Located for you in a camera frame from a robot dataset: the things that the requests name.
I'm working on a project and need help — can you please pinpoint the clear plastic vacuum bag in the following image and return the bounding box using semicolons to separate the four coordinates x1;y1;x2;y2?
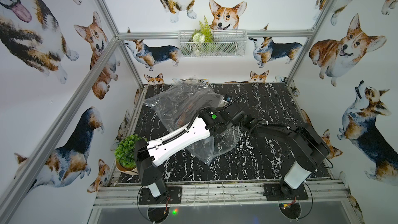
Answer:
144;79;239;165

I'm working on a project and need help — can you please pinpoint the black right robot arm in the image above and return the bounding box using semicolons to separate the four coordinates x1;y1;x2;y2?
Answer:
240;117;331;198

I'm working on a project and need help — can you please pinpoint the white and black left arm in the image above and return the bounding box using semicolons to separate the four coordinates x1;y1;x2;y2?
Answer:
134;92;247;199

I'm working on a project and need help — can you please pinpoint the fern and white flower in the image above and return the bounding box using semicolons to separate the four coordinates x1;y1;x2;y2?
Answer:
190;17;214;56

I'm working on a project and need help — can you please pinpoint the green potted plant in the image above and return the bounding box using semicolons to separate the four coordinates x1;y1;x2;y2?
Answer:
114;135;148;175

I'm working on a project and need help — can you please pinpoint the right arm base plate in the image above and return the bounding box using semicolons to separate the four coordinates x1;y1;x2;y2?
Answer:
263;183;309;201

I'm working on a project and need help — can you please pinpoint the white wire wall basket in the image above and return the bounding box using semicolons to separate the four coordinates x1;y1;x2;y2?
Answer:
178;30;248;58

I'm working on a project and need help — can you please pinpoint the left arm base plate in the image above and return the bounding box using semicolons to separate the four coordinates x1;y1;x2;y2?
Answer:
138;186;182;205

